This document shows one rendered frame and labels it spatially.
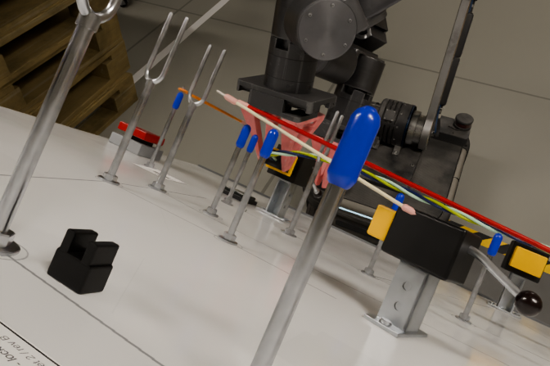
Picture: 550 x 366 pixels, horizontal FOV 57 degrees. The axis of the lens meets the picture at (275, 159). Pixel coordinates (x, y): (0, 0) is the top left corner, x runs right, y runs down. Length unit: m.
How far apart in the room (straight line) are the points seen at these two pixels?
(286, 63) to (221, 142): 1.84
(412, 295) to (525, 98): 2.64
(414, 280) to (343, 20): 0.26
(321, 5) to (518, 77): 2.64
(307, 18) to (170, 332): 0.36
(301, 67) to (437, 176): 1.45
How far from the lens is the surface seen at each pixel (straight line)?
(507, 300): 0.82
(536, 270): 0.77
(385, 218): 0.33
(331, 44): 0.49
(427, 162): 2.01
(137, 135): 0.74
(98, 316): 0.17
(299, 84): 0.56
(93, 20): 0.19
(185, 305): 0.20
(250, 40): 3.11
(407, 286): 0.34
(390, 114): 1.93
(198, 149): 2.36
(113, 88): 2.55
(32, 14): 2.16
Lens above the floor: 1.58
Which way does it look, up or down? 44 degrees down
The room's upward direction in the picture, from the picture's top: straight up
